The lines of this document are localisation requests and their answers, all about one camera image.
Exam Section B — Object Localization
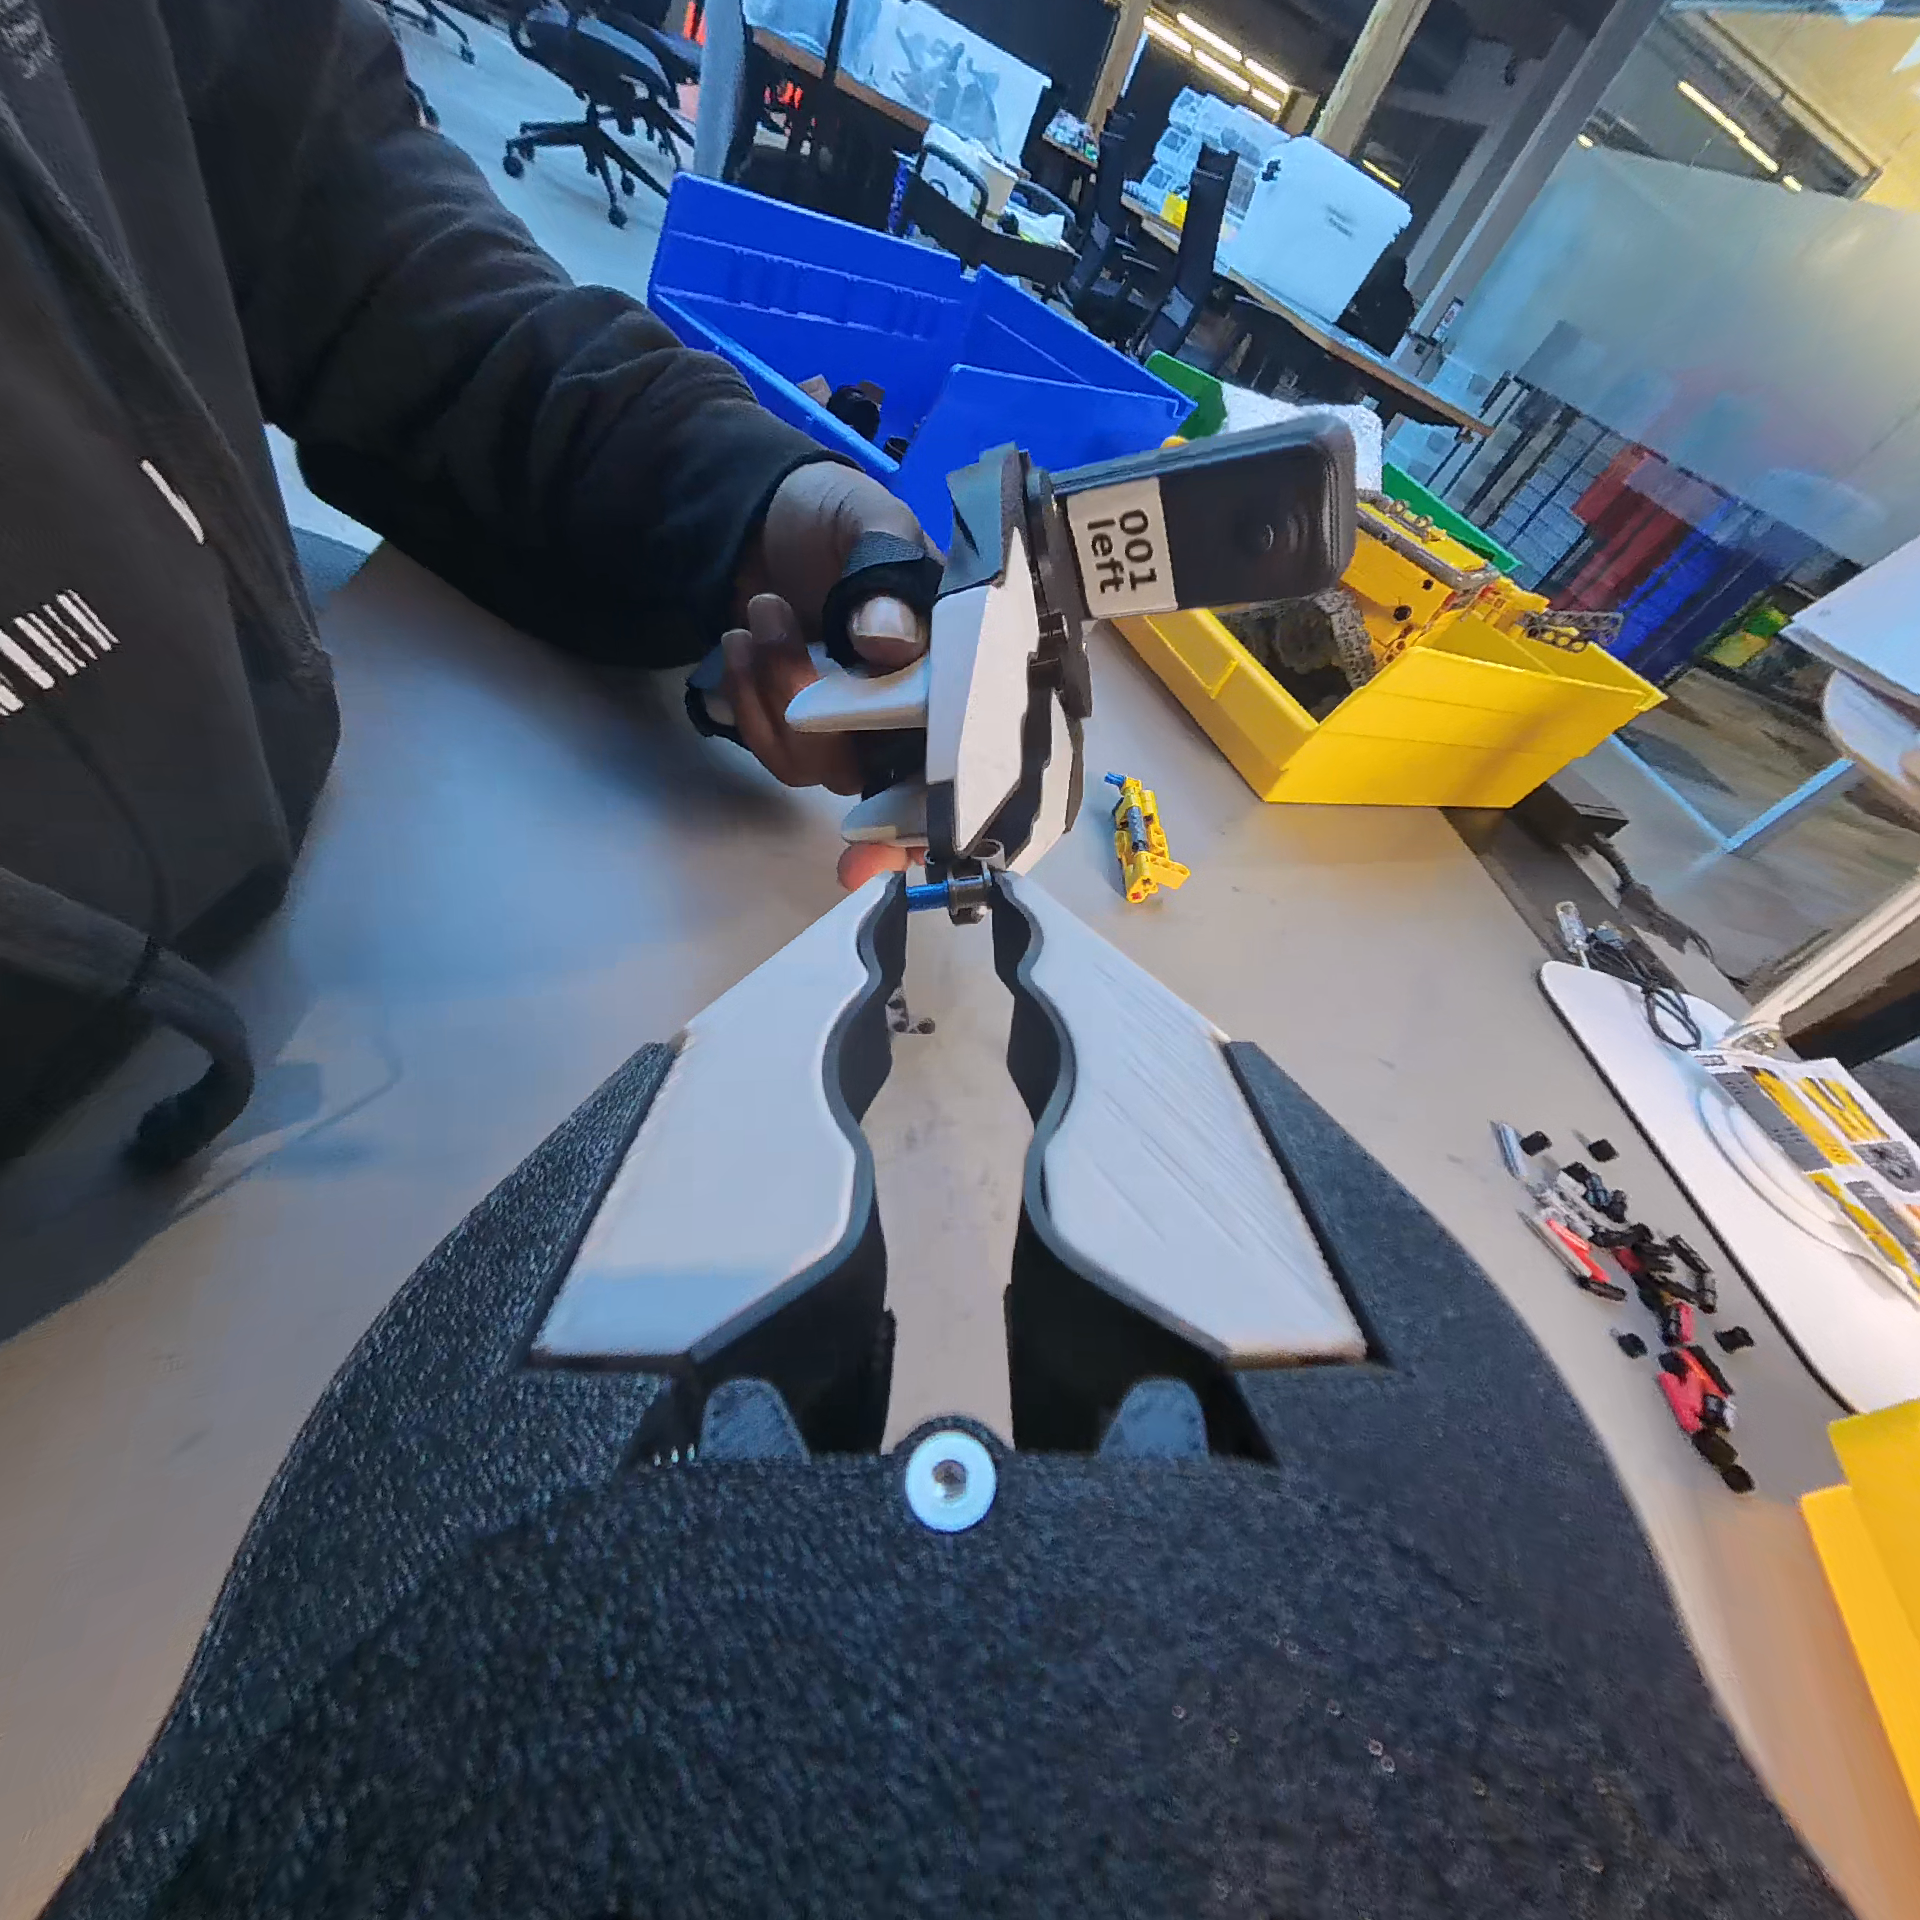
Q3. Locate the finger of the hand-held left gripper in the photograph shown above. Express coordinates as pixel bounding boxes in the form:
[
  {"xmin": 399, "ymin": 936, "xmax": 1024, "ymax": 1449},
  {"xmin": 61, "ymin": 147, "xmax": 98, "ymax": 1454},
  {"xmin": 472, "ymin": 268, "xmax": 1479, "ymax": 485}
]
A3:
[{"xmin": 925, "ymin": 531, "xmax": 1051, "ymax": 864}]

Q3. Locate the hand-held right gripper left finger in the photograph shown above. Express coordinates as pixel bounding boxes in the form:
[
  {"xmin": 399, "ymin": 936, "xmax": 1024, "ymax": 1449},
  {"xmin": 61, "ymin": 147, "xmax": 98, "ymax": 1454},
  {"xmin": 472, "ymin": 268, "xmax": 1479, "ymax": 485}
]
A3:
[{"xmin": 535, "ymin": 874, "xmax": 912, "ymax": 1373}]

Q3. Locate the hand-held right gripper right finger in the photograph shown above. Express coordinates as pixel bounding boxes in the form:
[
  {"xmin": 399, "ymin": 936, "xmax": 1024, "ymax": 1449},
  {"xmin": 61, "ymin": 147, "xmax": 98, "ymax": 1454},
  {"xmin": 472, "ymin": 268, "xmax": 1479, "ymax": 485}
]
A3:
[{"xmin": 988, "ymin": 874, "xmax": 1371, "ymax": 1373}]

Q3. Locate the white metal book stand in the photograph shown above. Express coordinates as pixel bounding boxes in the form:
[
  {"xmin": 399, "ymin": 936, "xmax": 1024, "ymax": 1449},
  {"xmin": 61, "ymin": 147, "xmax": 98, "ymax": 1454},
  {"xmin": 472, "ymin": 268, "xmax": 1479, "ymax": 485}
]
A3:
[{"xmin": 1542, "ymin": 661, "xmax": 1920, "ymax": 1414}]

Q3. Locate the yellow plastic bin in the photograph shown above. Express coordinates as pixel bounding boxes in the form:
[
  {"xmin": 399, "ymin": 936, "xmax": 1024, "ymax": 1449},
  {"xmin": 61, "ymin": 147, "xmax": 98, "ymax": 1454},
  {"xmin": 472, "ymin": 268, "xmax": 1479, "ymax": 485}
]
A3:
[
  {"xmin": 1800, "ymin": 1399, "xmax": 1920, "ymax": 1848},
  {"xmin": 1111, "ymin": 497, "xmax": 1668, "ymax": 809}
]

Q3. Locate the person's left forearm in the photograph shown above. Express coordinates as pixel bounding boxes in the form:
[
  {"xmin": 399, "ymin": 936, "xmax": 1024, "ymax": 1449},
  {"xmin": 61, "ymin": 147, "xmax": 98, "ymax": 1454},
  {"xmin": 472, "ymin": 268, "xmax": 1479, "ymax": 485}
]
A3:
[{"xmin": 180, "ymin": 0, "xmax": 889, "ymax": 671}]

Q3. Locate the person's left hand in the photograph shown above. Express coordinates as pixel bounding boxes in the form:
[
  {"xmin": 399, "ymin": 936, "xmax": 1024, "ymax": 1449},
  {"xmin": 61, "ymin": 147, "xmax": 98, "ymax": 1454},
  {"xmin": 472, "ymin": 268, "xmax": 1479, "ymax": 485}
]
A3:
[{"xmin": 704, "ymin": 458, "xmax": 942, "ymax": 895}]

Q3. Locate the white foam sheet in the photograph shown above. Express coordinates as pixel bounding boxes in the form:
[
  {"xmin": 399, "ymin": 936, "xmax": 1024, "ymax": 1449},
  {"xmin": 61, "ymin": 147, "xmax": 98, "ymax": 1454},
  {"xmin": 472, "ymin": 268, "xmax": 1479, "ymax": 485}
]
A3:
[{"xmin": 1197, "ymin": 382, "xmax": 1386, "ymax": 497}]

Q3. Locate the green plastic bin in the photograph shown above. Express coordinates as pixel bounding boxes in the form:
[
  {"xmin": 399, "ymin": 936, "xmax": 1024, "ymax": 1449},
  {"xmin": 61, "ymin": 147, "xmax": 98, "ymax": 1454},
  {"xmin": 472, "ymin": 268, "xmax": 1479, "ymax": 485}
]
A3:
[{"xmin": 1143, "ymin": 351, "xmax": 1525, "ymax": 577}]

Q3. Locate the black office chair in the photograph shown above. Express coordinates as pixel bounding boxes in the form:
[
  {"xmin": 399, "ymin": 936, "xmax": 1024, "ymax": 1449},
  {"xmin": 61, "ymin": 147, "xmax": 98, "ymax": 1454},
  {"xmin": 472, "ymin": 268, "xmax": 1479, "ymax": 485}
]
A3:
[
  {"xmin": 1071, "ymin": 140, "xmax": 1238, "ymax": 361},
  {"xmin": 503, "ymin": 0, "xmax": 708, "ymax": 229}
]

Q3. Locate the white plastic storage box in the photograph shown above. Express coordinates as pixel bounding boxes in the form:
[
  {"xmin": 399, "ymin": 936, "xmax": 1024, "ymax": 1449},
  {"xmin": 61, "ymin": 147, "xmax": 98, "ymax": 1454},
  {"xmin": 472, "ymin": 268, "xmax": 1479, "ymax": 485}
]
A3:
[{"xmin": 1218, "ymin": 134, "xmax": 1414, "ymax": 324}]

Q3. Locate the stack of clear storage boxes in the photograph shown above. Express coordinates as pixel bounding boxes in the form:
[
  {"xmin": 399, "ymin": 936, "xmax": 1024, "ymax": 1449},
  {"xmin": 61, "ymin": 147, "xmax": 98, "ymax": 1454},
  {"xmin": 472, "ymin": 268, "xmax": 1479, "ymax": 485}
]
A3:
[{"xmin": 1126, "ymin": 89, "xmax": 1293, "ymax": 229}]

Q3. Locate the black power adapter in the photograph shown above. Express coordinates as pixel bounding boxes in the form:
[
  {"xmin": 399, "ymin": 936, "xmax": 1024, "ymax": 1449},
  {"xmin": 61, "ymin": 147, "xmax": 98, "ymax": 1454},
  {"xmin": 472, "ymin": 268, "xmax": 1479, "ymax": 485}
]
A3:
[{"xmin": 1514, "ymin": 787, "xmax": 1711, "ymax": 962}]

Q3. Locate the blue plastic bin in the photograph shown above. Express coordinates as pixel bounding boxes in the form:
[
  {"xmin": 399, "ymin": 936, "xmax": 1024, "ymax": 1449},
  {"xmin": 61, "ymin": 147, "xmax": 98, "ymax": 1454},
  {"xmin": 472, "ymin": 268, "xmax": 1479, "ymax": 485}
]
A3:
[{"xmin": 647, "ymin": 172, "xmax": 1197, "ymax": 549}]

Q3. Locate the pile of black red pegs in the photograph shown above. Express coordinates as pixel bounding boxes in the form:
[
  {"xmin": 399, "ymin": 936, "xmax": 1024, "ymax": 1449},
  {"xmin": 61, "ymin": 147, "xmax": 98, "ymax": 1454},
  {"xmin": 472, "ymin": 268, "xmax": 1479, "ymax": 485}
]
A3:
[{"xmin": 1490, "ymin": 1116, "xmax": 1761, "ymax": 1496}]

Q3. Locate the glass partition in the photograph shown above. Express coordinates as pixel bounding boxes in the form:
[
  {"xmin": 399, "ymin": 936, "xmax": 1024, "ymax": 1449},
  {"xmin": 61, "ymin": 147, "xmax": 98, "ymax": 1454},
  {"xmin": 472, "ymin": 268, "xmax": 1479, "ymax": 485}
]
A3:
[{"xmin": 1411, "ymin": 140, "xmax": 1920, "ymax": 602}]

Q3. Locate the yellow grey sticker sheet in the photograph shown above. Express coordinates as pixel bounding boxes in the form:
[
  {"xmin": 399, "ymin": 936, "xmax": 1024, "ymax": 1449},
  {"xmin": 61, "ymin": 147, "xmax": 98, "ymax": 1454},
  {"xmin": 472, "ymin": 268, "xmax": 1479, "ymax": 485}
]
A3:
[{"xmin": 1688, "ymin": 1050, "xmax": 1920, "ymax": 1294}]

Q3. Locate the person's black hoodie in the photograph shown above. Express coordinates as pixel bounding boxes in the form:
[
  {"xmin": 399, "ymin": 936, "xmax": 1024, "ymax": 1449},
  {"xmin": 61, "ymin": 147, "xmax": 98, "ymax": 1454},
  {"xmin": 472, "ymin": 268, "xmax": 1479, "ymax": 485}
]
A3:
[{"xmin": 0, "ymin": 0, "xmax": 346, "ymax": 1337}]

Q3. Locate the light wooden post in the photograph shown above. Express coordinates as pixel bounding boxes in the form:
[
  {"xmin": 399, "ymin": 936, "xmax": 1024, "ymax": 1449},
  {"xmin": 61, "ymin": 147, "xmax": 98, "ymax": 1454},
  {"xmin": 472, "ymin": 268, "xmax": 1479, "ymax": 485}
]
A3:
[
  {"xmin": 1315, "ymin": 0, "xmax": 1433, "ymax": 160},
  {"xmin": 1088, "ymin": 0, "xmax": 1150, "ymax": 132}
]

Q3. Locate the black usb cable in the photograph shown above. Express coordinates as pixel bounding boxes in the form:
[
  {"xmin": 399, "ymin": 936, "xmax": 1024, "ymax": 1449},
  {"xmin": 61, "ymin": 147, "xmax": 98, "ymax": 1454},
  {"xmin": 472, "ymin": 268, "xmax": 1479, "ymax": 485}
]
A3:
[{"xmin": 1580, "ymin": 922, "xmax": 1711, "ymax": 1050}]

